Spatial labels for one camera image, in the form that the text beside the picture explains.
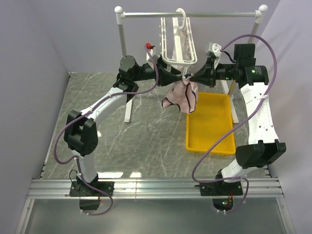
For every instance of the white metal clothes rack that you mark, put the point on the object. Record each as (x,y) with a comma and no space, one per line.
(173,71)

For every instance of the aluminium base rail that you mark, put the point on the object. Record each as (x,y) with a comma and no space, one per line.
(151,188)

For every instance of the white plastic clip hanger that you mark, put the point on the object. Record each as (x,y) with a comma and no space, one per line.
(179,29)

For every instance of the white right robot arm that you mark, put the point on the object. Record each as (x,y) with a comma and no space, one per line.
(264,146)

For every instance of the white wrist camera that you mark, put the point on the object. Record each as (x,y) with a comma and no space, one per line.
(215,52)
(151,54)

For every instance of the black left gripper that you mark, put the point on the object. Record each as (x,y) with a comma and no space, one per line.
(167,75)

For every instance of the yellow plastic tray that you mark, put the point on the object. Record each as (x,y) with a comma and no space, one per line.
(211,120)

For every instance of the white far-side hanger clip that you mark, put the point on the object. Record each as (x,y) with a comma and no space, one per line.
(185,72)

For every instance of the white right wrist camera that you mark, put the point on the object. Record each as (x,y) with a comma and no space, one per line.
(215,52)

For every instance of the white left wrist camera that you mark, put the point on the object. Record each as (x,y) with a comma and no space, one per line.
(151,54)

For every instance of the white pink underwear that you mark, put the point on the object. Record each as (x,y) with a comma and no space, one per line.
(181,53)

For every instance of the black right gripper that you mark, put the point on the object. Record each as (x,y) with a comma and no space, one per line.
(207,75)

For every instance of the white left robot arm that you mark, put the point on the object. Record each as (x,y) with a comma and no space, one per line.
(80,132)

